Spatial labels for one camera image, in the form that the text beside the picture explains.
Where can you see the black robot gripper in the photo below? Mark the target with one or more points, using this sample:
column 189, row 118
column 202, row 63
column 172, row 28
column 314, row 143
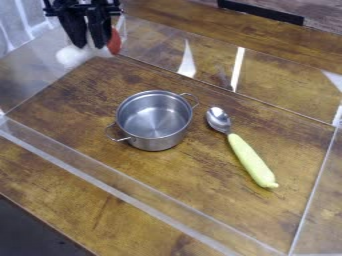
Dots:
column 99, row 10

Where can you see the red and white toy mushroom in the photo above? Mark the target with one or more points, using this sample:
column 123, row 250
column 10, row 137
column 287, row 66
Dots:
column 71, row 56

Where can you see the small silver pot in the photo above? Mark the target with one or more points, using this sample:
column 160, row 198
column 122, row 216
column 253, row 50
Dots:
column 152, row 119

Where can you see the black bar on table edge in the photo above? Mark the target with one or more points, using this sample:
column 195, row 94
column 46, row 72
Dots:
column 261, row 12

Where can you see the spoon with yellow handle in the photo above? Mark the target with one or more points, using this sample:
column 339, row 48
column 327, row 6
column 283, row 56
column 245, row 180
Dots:
column 249, row 158

